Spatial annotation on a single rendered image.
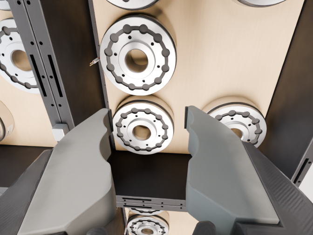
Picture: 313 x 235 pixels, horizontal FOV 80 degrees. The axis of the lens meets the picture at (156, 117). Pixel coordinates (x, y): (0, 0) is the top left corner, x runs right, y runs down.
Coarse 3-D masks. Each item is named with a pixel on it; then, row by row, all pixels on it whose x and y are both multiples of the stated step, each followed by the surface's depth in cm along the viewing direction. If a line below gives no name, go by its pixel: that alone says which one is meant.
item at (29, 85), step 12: (0, 24) 24; (12, 24) 24; (0, 36) 25; (12, 36) 24; (0, 48) 25; (0, 60) 26; (0, 72) 27; (12, 72) 27; (12, 84) 28; (24, 84) 28; (36, 84) 28
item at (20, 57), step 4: (16, 52) 26; (20, 52) 27; (24, 52) 28; (16, 56) 26; (20, 56) 27; (24, 56) 28; (16, 60) 26; (20, 60) 27; (24, 60) 28; (20, 64) 27; (24, 64) 28; (28, 64) 28; (24, 68) 27; (28, 68) 27
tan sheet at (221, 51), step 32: (96, 0) 24; (160, 0) 24; (192, 0) 23; (224, 0) 23; (288, 0) 23; (192, 32) 25; (224, 32) 25; (256, 32) 25; (288, 32) 24; (192, 64) 28; (224, 64) 27; (256, 64) 27; (128, 96) 31; (160, 96) 31; (192, 96) 30; (224, 96) 30; (256, 96) 29
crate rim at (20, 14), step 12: (12, 0) 16; (12, 12) 17; (24, 12) 17; (24, 24) 17; (24, 36) 18; (24, 48) 18; (36, 48) 18; (36, 60) 19; (36, 72) 20; (48, 84) 20; (48, 96) 21; (48, 108) 22; (60, 120) 22; (0, 192) 31
